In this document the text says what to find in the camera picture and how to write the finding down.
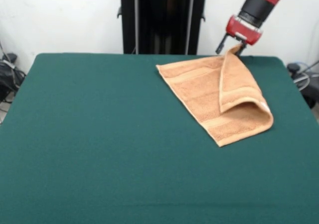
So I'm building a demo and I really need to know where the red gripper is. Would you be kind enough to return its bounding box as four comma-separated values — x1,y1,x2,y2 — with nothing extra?
215,14,264,57

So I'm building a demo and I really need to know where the tan terry towel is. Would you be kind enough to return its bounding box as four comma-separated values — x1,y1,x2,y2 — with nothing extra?
156,44,274,148

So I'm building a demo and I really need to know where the dark green table cloth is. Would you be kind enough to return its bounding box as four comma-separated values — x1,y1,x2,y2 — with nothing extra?
0,52,319,224

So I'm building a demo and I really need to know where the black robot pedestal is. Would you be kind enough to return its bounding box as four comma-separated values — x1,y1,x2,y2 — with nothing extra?
116,0,217,55

